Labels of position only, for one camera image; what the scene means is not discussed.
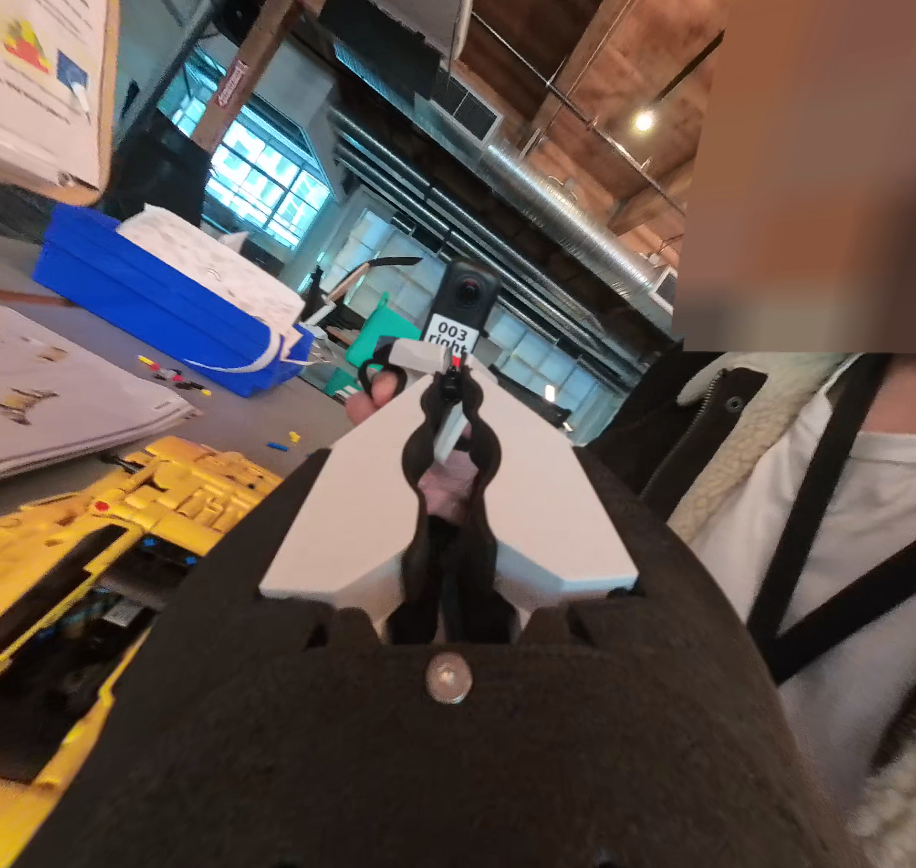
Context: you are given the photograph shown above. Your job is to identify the black fleece-lined jacket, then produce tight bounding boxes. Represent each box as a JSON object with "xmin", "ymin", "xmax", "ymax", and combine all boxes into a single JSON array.
[{"xmin": 587, "ymin": 351, "xmax": 916, "ymax": 868}]

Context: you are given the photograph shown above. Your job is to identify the black chest harness straps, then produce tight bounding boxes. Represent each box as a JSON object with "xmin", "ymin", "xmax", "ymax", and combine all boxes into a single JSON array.
[{"xmin": 744, "ymin": 353, "xmax": 916, "ymax": 686}]

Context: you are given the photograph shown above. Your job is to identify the white patterned paper bag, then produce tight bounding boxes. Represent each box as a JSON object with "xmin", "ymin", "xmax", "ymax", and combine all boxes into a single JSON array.
[{"xmin": 118, "ymin": 204, "xmax": 305, "ymax": 372}]

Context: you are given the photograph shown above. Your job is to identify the silver spiral duct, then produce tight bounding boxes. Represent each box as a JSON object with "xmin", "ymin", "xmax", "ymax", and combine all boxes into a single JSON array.
[{"xmin": 487, "ymin": 138, "xmax": 677, "ymax": 304}]

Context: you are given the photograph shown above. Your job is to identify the black metal pole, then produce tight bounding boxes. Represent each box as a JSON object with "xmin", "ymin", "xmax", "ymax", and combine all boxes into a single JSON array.
[{"xmin": 118, "ymin": 0, "xmax": 248, "ymax": 161}]

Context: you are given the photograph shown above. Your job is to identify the white ceiling appliance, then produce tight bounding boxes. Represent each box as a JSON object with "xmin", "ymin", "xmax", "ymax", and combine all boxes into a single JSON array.
[{"xmin": 318, "ymin": 0, "xmax": 482, "ymax": 61}]

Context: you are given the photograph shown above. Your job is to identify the white shirt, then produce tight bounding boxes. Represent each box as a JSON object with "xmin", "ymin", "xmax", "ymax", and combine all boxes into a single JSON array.
[{"xmin": 687, "ymin": 360, "xmax": 916, "ymax": 812}]

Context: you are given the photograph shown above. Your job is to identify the blue plastic bin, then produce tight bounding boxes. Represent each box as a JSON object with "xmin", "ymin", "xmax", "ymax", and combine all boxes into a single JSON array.
[{"xmin": 32, "ymin": 203, "xmax": 316, "ymax": 398}]

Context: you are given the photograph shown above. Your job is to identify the person's right hand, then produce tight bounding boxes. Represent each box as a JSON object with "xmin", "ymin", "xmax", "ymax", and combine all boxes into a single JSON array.
[{"xmin": 345, "ymin": 367, "xmax": 409, "ymax": 427}]

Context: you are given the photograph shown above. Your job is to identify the yellow brick car model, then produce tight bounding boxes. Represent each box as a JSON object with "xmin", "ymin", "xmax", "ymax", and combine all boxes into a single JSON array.
[{"xmin": 0, "ymin": 435, "xmax": 283, "ymax": 840}]

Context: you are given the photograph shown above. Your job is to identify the printed instruction sheet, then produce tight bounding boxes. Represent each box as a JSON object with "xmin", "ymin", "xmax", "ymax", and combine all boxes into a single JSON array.
[{"xmin": 0, "ymin": 0, "xmax": 112, "ymax": 189}]

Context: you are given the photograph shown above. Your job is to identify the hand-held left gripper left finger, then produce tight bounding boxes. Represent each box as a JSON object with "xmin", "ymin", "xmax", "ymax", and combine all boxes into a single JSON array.
[{"xmin": 259, "ymin": 374, "xmax": 445, "ymax": 633}]

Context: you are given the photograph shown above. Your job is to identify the cluster of small coloured pieces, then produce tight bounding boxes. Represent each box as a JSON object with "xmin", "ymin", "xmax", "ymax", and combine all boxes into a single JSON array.
[{"xmin": 138, "ymin": 355, "xmax": 212, "ymax": 397}]

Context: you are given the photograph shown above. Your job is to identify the wooden post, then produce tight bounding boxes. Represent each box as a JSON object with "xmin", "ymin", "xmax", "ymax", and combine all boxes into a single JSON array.
[{"xmin": 189, "ymin": 0, "xmax": 309, "ymax": 154}]

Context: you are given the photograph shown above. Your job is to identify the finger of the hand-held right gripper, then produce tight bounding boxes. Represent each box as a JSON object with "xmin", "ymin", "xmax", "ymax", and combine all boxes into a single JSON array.
[{"xmin": 378, "ymin": 337, "xmax": 459, "ymax": 377}]

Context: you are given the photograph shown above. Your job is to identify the grid window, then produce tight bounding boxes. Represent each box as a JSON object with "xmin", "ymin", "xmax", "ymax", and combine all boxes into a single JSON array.
[{"xmin": 172, "ymin": 52, "xmax": 333, "ymax": 250}]

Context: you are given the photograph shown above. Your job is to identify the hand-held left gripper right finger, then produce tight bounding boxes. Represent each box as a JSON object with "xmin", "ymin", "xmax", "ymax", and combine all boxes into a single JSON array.
[{"xmin": 465, "ymin": 371, "xmax": 639, "ymax": 609}]

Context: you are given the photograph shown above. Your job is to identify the green panel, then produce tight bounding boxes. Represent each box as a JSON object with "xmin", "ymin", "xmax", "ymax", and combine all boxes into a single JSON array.
[{"xmin": 325, "ymin": 292, "xmax": 423, "ymax": 400}]

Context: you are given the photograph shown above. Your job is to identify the wooden document stand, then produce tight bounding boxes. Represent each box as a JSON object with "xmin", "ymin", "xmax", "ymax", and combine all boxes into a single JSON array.
[{"xmin": 0, "ymin": 0, "xmax": 123, "ymax": 207}]

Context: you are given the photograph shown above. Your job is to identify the open instruction booklet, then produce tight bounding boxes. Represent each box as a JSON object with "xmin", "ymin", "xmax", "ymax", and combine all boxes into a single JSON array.
[{"xmin": 0, "ymin": 306, "xmax": 201, "ymax": 479}]

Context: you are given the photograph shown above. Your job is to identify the silver ceiling pipes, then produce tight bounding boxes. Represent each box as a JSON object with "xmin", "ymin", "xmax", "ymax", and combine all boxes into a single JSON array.
[{"xmin": 329, "ymin": 110, "xmax": 645, "ymax": 382}]

